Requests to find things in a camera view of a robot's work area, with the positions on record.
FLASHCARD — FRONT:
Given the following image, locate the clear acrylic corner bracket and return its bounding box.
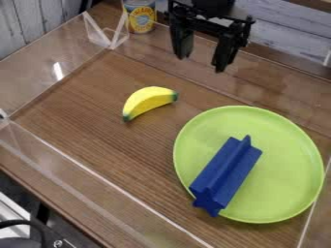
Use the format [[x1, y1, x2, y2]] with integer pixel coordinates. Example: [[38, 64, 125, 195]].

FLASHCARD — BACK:
[[82, 12, 129, 50]]

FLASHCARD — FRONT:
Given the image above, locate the black cable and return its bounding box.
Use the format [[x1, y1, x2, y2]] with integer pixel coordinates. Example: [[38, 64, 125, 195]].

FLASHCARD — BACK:
[[0, 219, 49, 248]]

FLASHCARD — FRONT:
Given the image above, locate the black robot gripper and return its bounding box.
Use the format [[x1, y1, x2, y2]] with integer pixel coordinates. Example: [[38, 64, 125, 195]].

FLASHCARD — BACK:
[[167, 0, 256, 73]]

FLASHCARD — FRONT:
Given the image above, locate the yellow toy banana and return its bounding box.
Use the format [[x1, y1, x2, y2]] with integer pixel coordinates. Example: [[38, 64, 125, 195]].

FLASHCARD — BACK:
[[122, 86, 179, 122]]

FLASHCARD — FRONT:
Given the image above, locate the yellow blue labelled can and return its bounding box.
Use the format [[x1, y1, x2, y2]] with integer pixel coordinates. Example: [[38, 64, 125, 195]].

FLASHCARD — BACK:
[[122, 0, 156, 34]]

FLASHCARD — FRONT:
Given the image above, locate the green round plate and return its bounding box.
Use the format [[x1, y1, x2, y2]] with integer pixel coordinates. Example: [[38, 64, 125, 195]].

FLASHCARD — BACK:
[[173, 106, 324, 224]]

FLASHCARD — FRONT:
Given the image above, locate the clear acrylic front wall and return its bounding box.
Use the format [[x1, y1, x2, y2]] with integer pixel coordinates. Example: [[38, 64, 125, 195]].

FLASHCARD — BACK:
[[0, 109, 213, 248]]

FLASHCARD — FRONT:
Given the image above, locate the blue star-shaped block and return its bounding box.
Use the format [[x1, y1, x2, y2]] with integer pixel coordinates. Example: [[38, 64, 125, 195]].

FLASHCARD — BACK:
[[188, 136, 263, 217]]

